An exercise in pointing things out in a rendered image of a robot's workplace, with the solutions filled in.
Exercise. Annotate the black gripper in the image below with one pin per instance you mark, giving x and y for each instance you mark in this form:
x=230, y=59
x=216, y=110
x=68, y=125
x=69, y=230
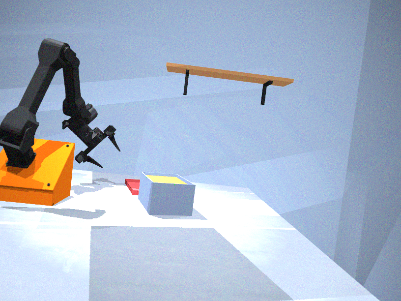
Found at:
x=82, y=156

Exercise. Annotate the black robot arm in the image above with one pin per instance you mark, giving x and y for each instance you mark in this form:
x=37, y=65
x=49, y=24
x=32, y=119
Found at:
x=17, y=129

